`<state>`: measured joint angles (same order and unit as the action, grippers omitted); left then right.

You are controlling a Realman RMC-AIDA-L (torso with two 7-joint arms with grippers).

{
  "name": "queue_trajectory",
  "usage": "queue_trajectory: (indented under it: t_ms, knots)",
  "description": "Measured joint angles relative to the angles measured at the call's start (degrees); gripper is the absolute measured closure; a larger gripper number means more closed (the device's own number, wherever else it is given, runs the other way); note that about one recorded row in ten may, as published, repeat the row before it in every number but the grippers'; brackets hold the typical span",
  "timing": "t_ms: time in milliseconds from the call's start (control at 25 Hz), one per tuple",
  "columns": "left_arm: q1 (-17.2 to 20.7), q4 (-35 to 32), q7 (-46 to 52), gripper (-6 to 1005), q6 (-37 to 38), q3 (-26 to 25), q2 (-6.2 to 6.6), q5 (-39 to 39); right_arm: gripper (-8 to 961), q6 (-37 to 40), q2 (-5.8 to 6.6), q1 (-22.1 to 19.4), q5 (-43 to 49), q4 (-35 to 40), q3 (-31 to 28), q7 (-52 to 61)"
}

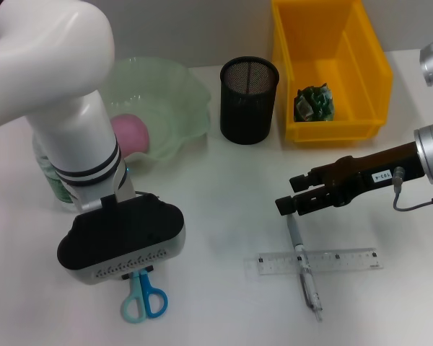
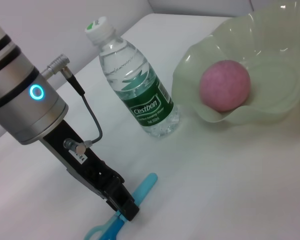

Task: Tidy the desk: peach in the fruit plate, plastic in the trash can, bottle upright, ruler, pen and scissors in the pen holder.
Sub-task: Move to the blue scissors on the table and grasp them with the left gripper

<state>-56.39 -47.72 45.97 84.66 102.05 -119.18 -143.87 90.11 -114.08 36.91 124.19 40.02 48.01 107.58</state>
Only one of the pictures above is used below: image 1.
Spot black mesh pen holder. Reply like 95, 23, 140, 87
219, 56, 281, 146

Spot pink peach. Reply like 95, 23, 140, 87
110, 114, 152, 159

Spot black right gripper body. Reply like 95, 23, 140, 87
326, 142, 427, 208

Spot yellow plastic bin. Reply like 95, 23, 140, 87
271, 0, 394, 145

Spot grey clear pen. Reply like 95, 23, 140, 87
287, 212, 325, 321

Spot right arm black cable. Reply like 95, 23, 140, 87
392, 165, 433, 212

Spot clear green-label water bottle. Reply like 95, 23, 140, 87
31, 133, 75, 212

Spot green wavy glass fruit plate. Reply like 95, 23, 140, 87
106, 56, 213, 169

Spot transparent plastic ruler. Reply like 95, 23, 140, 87
244, 247, 386, 277

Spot blue scissors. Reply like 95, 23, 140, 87
121, 270, 168, 324

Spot green plastic wrapper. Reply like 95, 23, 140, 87
294, 83, 336, 123

